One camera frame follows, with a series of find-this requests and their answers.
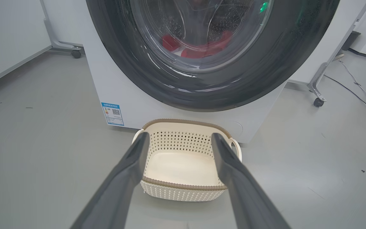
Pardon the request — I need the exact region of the steel washing machine drum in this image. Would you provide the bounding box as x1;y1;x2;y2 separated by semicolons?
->
132;0;274;72

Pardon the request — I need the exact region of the round glass washing machine door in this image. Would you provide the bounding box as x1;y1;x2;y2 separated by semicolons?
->
85;0;341;112

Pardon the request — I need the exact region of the blue energy label sticker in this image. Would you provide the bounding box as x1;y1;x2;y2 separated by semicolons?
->
101;102;125;127

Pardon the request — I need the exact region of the red garment wide white band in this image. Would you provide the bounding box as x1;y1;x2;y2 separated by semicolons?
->
162;34;207;59

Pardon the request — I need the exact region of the white washing machine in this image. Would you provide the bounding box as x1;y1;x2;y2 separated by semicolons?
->
82;0;290;144

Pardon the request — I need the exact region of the black floor cable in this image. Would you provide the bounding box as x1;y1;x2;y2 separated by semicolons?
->
324;74;366;125

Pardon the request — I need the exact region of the cream perforated laundry basket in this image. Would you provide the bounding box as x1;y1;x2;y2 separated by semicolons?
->
132;119;242;202

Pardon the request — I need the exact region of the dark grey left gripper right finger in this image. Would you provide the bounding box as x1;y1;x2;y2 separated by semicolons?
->
211;132;291;229

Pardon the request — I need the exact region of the red garment white striped collar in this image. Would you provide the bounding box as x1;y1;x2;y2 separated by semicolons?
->
199;30;234;58

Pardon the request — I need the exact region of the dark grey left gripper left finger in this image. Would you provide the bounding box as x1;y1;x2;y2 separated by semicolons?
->
70;131;150;229

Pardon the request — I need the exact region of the white floor cable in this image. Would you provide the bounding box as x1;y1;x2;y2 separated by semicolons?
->
338;58;366;124

